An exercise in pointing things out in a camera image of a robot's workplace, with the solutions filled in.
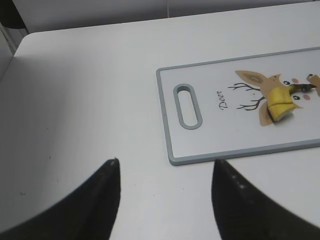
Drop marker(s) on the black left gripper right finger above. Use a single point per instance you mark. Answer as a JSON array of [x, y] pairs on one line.
[[243, 212]]

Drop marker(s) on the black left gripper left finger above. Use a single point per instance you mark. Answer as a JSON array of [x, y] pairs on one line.
[[88, 213]]

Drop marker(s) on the white cutting board grey rim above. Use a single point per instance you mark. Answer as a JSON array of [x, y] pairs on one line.
[[218, 110]]

